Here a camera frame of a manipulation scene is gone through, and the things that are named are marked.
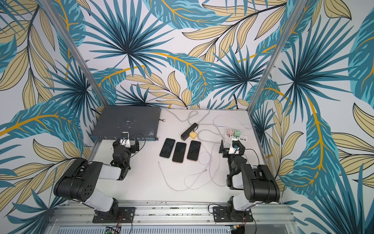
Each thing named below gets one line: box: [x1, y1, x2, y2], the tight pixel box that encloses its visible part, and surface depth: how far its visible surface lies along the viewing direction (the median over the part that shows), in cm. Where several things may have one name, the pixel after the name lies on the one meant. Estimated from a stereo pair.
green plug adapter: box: [233, 130, 242, 137], surface depth 100 cm
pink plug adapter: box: [226, 129, 235, 138], surface depth 101 cm
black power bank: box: [180, 122, 199, 141], surface depth 105 cm
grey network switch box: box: [89, 105, 161, 141], surface depth 109 cm
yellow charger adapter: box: [189, 131, 198, 140], surface depth 105 cm
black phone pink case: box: [171, 141, 187, 164], surface depth 96 cm
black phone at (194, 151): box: [186, 139, 202, 162], surface depth 97 cm
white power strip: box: [224, 134, 248, 142], surface depth 103 cm
